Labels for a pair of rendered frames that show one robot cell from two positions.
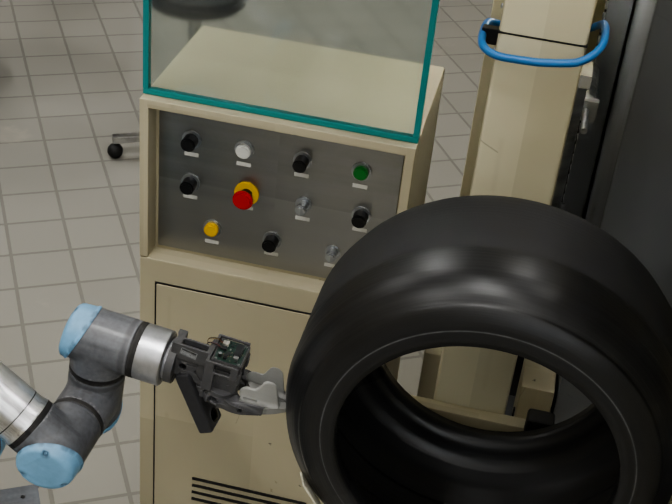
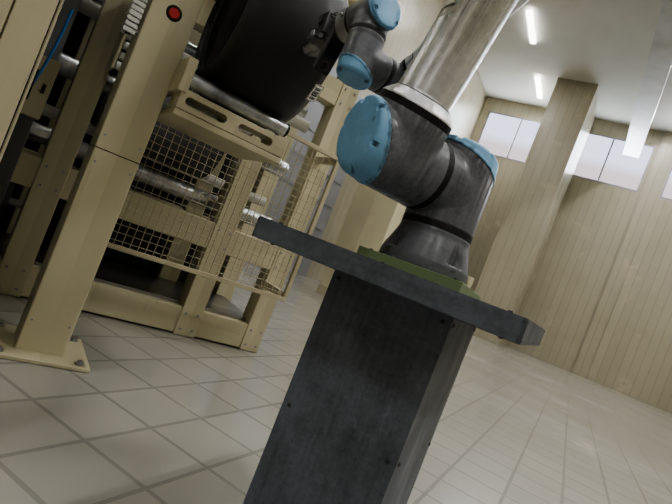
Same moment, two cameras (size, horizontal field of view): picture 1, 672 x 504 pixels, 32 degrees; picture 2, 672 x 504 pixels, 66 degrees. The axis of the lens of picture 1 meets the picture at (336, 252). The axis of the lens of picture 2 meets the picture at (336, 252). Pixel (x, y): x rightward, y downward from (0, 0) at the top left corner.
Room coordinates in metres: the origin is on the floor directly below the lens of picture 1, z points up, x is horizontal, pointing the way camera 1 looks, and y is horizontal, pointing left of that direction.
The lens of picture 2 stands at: (2.20, 1.35, 0.58)
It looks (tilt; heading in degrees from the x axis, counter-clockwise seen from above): 0 degrees down; 228
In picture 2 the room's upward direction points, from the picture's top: 22 degrees clockwise
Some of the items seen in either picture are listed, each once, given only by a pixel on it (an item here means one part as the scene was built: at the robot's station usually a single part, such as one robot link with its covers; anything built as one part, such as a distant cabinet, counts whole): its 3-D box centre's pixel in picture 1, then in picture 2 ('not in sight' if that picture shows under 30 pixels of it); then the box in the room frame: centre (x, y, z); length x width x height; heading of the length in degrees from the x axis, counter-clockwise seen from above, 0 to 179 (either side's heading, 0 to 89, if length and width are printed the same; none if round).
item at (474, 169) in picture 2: not in sight; (450, 185); (1.36, 0.67, 0.80); 0.17 x 0.15 x 0.18; 170
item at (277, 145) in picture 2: not in sight; (230, 125); (1.46, -0.12, 0.83); 0.36 x 0.09 x 0.06; 171
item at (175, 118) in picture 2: not in sight; (211, 135); (1.44, -0.26, 0.80); 0.37 x 0.36 x 0.02; 81
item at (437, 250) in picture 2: not in sight; (429, 248); (1.35, 0.68, 0.67); 0.19 x 0.19 x 0.10
